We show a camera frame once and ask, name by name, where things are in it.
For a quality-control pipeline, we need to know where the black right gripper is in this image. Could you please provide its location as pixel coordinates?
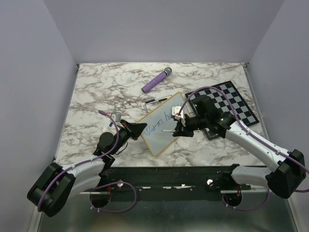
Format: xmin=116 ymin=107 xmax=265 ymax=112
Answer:
xmin=172 ymin=114 xmax=208 ymax=137

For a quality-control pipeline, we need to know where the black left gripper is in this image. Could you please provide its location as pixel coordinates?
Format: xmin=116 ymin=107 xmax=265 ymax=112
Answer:
xmin=111 ymin=119 xmax=147 ymax=155

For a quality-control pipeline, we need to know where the yellow framed whiteboard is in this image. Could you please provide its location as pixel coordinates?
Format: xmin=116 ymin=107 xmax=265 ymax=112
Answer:
xmin=137 ymin=92 xmax=184 ymax=156

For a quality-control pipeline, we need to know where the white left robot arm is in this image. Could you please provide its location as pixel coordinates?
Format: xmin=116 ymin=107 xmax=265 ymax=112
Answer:
xmin=27 ymin=120 xmax=147 ymax=217

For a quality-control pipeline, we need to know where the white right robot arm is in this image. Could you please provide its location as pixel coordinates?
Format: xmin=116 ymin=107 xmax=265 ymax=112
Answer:
xmin=171 ymin=95 xmax=306 ymax=199

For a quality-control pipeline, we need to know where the purple glitter microphone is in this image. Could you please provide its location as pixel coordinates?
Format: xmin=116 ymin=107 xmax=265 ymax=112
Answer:
xmin=141 ymin=67 xmax=172 ymax=93

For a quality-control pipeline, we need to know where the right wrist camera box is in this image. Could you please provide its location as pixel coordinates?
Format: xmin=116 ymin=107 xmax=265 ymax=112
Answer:
xmin=171 ymin=106 xmax=185 ymax=126

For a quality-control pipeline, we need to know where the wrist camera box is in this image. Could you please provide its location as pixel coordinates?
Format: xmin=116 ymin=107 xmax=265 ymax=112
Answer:
xmin=111 ymin=111 xmax=122 ymax=123
xmin=171 ymin=106 xmax=185 ymax=126

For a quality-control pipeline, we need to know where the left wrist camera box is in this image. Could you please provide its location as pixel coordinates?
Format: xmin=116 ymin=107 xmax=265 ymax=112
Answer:
xmin=111 ymin=111 xmax=122 ymax=123

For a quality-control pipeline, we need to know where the wire whiteboard stand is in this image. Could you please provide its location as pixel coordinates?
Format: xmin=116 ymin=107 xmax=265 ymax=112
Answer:
xmin=143 ymin=95 xmax=171 ymax=113

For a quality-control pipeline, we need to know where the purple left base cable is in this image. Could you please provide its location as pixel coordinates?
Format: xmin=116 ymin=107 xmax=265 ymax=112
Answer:
xmin=89 ymin=181 xmax=137 ymax=213

